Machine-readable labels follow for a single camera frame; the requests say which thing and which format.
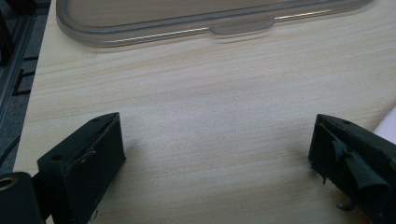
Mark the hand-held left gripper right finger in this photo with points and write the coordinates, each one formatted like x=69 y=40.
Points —
x=358 y=149

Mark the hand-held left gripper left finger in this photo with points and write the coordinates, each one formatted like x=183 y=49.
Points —
x=81 y=168

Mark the pale pink cloth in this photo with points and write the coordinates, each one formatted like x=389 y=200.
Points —
x=389 y=127

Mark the transparent plastic lid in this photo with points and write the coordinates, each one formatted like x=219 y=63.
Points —
x=155 y=12

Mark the aluminium floor rail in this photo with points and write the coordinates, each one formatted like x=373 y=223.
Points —
x=12 y=71

